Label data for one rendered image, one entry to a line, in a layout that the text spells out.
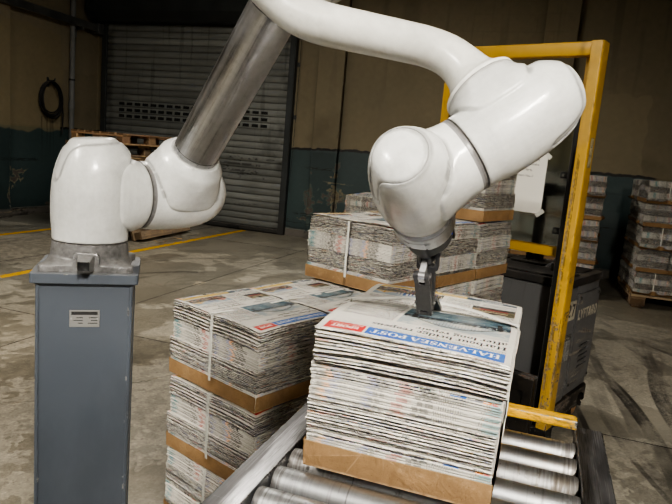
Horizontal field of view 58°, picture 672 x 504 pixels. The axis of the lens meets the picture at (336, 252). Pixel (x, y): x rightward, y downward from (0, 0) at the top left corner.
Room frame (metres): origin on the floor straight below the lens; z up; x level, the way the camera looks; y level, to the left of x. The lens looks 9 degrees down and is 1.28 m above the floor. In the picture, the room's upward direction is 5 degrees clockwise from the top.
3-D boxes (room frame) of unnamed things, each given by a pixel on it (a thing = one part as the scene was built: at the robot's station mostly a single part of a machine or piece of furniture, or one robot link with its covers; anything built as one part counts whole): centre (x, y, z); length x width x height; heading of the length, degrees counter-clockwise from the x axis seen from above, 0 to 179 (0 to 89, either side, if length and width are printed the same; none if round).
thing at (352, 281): (2.16, -0.13, 0.86); 0.38 x 0.29 x 0.04; 50
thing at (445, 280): (2.38, -0.32, 0.86); 0.38 x 0.29 x 0.04; 50
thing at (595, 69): (2.73, -1.04, 0.97); 0.09 x 0.09 x 1.75; 51
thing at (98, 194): (1.30, 0.52, 1.17); 0.18 x 0.16 x 0.22; 138
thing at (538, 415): (1.18, -0.29, 0.81); 0.43 x 0.03 x 0.02; 72
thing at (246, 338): (2.04, -0.05, 0.42); 1.17 x 0.39 x 0.83; 141
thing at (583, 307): (3.23, -1.01, 0.40); 0.69 x 0.55 x 0.80; 51
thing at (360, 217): (2.16, -0.14, 1.06); 0.37 x 0.29 x 0.01; 50
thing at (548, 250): (2.97, -0.81, 0.92); 0.57 x 0.01 x 0.05; 51
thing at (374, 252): (2.16, -0.13, 0.95); 0.38 x 0.29 x 0.23; 50
